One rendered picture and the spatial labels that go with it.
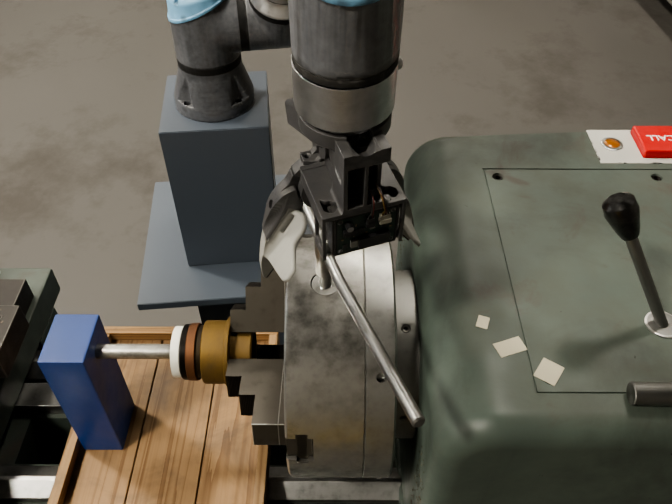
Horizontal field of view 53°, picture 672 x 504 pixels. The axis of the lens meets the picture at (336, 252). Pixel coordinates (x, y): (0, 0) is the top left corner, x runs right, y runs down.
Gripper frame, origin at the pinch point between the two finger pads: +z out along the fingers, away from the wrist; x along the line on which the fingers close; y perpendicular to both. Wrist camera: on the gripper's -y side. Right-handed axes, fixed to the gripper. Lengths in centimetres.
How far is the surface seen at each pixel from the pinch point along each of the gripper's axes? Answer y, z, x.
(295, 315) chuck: -0.8, 10.5, -4.5
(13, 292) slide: -38, 39, -44
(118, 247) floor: -140, 146, -41
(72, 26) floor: -328, 165, -48
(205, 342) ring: -7.7, 21.6, -15.0
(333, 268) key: -0.3, 3.0, -0.2
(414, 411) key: 19.0, -1.5, 0.4
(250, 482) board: 3.1, 44.2, -14.1
